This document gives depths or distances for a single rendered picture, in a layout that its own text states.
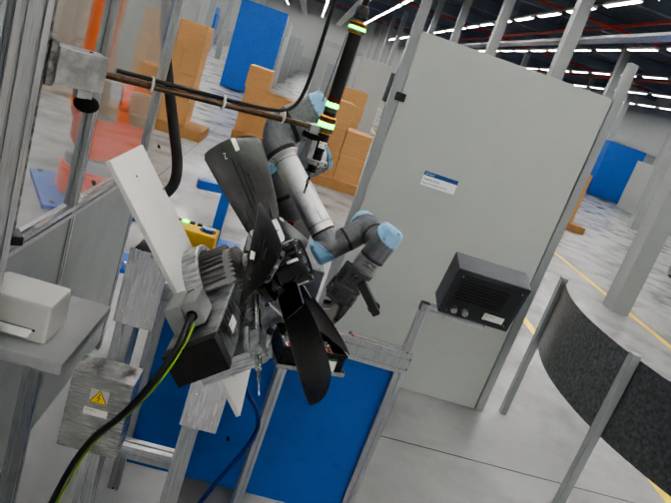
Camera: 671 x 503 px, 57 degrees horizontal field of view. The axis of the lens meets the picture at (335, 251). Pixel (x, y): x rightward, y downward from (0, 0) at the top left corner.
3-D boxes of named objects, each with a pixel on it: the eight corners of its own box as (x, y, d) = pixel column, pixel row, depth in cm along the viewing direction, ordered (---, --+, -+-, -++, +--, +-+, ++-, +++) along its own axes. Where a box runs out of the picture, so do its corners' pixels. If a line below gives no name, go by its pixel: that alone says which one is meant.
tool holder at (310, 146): (304, 164, 157) (316, 126, 155) (290, 155, 162) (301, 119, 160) (332, 169, 163) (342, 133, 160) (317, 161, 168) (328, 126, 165)
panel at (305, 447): (126, 461, 231) (168, 304, 213) (126, 460, 232) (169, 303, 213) (335, 515, 240) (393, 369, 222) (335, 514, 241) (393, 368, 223)
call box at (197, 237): (159, 252, 202) (167, 223, 199) (167, 244, 212) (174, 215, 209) (207, 267, 204) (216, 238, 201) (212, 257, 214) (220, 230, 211)
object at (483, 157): (299, 359, 377) (427, -13, 316) (299, 355, 382) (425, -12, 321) (482, 412, 391) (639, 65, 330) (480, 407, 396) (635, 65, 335)
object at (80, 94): (74, 112, 122) (79, 88, 121) (69, 107, 125) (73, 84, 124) (100, 118, 126) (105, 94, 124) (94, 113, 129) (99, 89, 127)
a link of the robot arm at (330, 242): (245, 118, 183) (321, 263, 177) (278, 102, 185) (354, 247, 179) (248, 131, 195) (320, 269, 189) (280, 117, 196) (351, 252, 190)
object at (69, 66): (45, 86, 116) (54, 40, 114) (37, 78, 121) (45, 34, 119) (101, 98, 123) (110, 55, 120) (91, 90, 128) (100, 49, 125)
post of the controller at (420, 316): (402, 352, 219) (422, 302, 213) (401, 348, 222) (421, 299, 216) (410, 354, 219) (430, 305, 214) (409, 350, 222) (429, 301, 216)
